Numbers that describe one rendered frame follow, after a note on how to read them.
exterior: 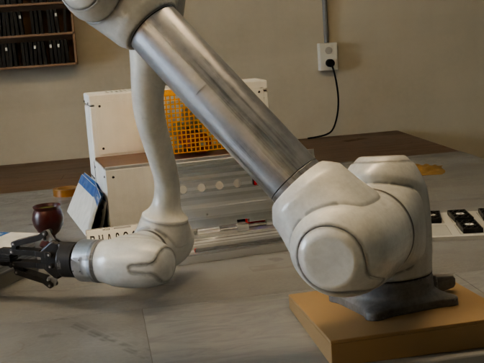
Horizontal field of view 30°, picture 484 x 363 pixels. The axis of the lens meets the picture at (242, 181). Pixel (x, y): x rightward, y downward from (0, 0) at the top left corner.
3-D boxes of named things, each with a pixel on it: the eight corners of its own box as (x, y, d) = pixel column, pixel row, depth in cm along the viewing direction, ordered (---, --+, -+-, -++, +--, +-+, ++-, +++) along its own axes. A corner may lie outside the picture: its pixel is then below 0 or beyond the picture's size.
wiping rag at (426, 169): (444, 176, 307) (444, 171, 306) (392, 176, 311) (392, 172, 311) (446, 164, 328) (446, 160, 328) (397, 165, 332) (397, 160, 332)
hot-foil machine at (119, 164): (110, 239, 247) (97, 101, 241) (91, 212, 286) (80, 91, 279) (364, 206, 268) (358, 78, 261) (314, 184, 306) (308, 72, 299)
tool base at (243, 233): (178, 266, 216) (176, 251, 215) (160, 246, 235) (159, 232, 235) (348, 241, 228) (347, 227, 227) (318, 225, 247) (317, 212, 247)
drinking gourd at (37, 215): (30, 245, 246) (26, 205, 244) (60, 239, 251) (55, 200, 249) (40, 251, 239) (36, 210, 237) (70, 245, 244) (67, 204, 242)
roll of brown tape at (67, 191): (88, 192, 319) (88, 186, 318) (65, 198, 311) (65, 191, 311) (70, 190, 326) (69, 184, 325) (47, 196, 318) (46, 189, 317)
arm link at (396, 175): (443, 262, 170) (436, 146, 167) (420, 287, 154) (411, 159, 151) (360, 261, 177) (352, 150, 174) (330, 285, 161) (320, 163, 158)
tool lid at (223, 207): (153, 166, 232) (152, 166, 234) (162, 239, 232) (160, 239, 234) (313, 148, 244) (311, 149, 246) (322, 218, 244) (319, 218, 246)
